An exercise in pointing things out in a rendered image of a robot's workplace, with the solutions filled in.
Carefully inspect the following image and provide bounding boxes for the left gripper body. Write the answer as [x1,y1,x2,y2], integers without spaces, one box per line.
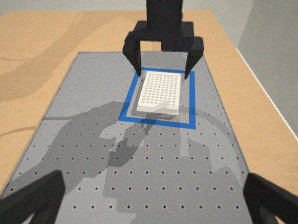
[124,0,204,53]

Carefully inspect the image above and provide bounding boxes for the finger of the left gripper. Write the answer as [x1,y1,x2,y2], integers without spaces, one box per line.
[122,41,141,77]
[185,36,204,80]

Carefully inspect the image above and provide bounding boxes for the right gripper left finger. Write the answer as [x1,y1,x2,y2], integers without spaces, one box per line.
[0,170,66,224]

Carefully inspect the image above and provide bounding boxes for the blue tape outline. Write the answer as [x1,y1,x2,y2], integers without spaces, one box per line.
[118,67,196,130]

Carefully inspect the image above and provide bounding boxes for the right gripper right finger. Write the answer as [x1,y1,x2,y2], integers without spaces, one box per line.
[243,173,298,224]

